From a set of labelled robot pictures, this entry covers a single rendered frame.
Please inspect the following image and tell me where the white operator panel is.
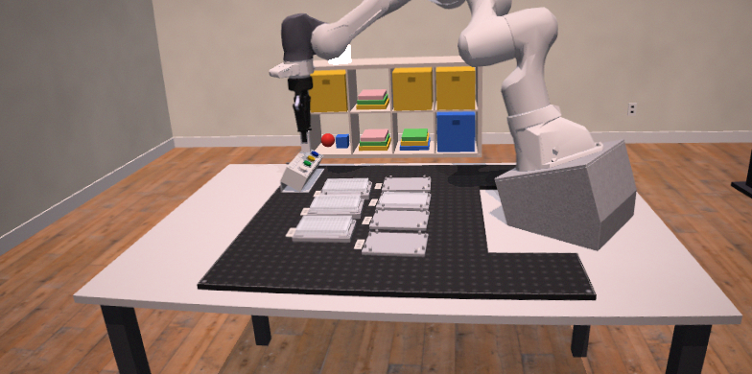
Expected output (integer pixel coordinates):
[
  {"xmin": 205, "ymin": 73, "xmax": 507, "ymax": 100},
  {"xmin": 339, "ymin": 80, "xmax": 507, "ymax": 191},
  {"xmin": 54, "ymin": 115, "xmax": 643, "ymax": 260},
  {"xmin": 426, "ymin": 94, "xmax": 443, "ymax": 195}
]
[{"xmin": 280, "ymin": 149, "xmax": 325, "ymax": 193}]

